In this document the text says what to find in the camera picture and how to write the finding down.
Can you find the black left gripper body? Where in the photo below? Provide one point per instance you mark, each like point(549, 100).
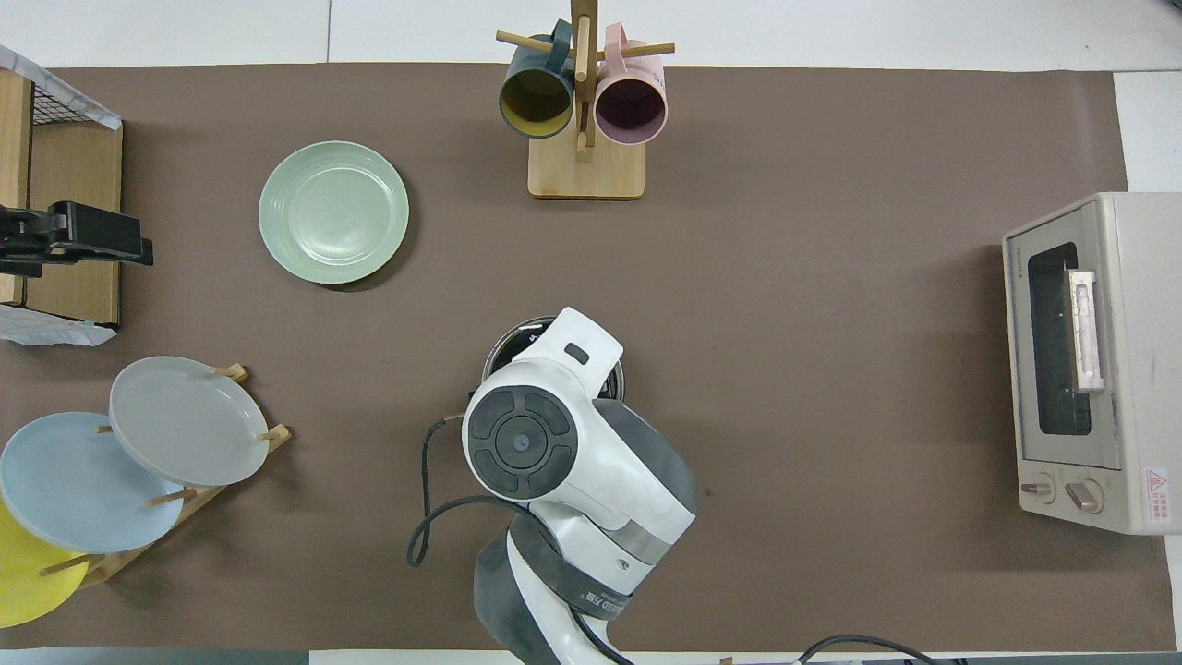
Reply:
point(23, 245)

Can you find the glass lid with blue knob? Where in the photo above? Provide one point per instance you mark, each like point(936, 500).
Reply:
point(522, 340)

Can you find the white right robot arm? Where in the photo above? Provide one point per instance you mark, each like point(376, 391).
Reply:
point(591, 480)

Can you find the grey plate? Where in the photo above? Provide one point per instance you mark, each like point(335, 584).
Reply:
point(189, 420)

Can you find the green plate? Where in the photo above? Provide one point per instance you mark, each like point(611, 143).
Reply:
point(332, 212)

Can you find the light blue plate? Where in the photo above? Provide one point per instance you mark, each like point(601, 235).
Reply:
point(74, 480)

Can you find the wooden plate rack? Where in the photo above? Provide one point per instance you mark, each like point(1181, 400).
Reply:
point(120, 557)

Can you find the yellow plate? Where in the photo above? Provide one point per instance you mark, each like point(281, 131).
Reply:
point(28, 586)

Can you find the brown wooden board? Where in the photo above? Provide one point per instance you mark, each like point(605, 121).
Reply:
point(74, 166)

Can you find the white patterned cloth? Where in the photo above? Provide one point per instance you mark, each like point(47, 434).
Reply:
point(55, 83)
point(46, 328)

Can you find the light wooden cutting board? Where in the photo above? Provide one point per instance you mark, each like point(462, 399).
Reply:
point(11, 148)

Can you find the teal mug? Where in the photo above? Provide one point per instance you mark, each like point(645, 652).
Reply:
point(536, 100)

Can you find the wooden mug tree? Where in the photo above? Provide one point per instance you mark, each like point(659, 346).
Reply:
point(586, 171)

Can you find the pink mug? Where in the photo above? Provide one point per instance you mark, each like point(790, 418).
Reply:
point(631, 106)

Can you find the brown table mat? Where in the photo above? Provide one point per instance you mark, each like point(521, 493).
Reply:
point(831, 277)

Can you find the white toaster oven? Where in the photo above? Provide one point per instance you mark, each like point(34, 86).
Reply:
point(1136, 369)

